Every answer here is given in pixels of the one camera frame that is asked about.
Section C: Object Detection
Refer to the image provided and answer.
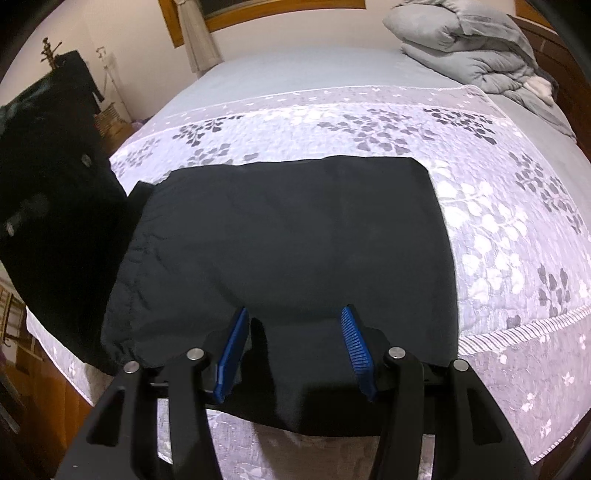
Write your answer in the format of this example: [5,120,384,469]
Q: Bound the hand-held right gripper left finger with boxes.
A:
[55,307,252,480]

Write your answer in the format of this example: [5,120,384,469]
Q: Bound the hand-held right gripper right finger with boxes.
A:
[340,304,537,480]

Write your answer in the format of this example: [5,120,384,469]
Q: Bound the black pants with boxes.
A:
[0,78,460,437]

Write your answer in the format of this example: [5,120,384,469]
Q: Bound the floral grey quilt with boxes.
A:
[25,85,591,480]

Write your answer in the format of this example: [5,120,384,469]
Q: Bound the wicker basket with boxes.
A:
[95,104,125,138]

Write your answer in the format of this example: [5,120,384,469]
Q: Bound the bed with grey sheet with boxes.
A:
[25,46,591,467]

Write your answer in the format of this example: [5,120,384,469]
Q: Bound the thin white stand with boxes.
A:
[95,46,132,123]

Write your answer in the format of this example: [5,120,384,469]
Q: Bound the beige curtain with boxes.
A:
[173,0,223,77]

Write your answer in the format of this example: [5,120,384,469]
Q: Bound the small white cloth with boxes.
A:
[526,76,555,103]

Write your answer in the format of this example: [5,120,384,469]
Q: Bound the folded grey comforter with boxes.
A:
[383,0,578,139]

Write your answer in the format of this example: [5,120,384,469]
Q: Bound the wooden coat rack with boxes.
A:
[39,38,63,71]

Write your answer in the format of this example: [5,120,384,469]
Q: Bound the wooden headboard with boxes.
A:
[508,14,591,162]

